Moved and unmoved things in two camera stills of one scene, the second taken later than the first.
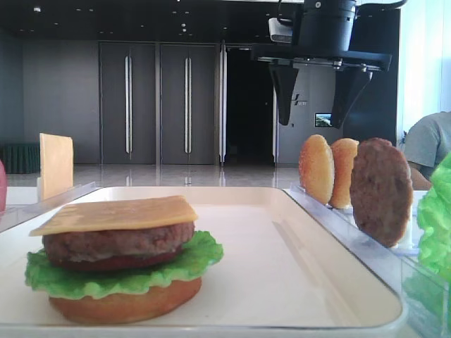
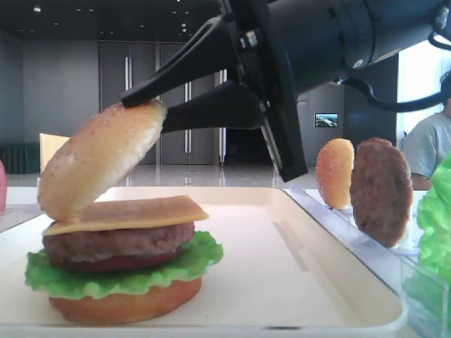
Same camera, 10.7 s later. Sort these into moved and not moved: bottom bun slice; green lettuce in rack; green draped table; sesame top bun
Moved: sesame top bun
Not moved: green lettuce in rack; green draped table; bottom bun slice
